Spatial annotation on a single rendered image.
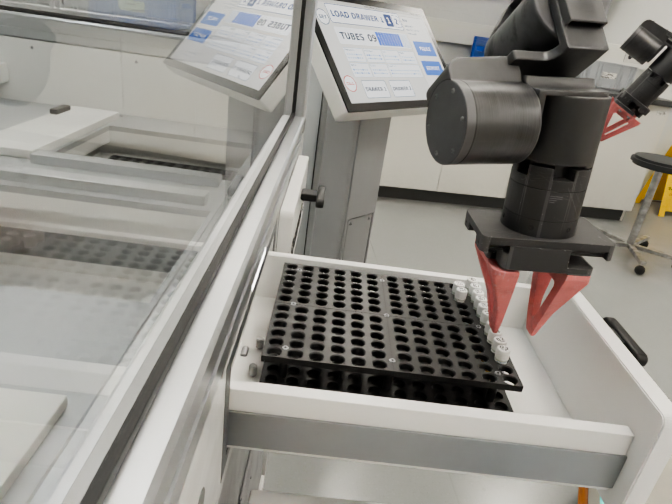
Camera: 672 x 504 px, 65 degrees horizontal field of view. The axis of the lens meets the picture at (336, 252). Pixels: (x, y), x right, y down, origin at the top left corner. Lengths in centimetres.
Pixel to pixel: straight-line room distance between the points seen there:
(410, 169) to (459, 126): 332
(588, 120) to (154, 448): 33
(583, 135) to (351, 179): 111
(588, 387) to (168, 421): 41
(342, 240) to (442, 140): 118
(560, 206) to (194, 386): 29
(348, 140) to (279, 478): 94
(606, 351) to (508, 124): 25
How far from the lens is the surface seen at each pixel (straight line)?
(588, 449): 49
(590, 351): 56
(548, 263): 43
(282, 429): 44
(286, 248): 68
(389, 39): 149
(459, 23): 425
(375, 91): 132
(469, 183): 382
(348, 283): 57
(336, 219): 152
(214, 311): 33
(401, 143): 361
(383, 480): 160
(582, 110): 41
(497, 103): 37
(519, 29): 44
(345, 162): 147
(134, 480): 24
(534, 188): 42
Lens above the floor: 117
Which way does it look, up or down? 25 degrees down
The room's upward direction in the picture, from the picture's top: 8 degrees clockwise
